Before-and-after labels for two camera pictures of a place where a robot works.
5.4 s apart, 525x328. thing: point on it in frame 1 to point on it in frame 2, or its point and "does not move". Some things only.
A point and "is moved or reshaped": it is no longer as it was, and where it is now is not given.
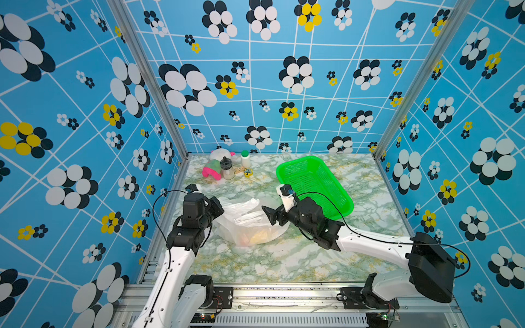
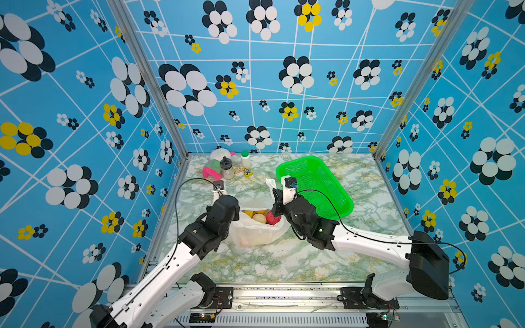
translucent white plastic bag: x=241 y=223 is moved or reshaped
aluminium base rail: x=294 y=305 does not move
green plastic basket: x=312 y=177 does not move
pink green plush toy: x=212 y=167 does not move
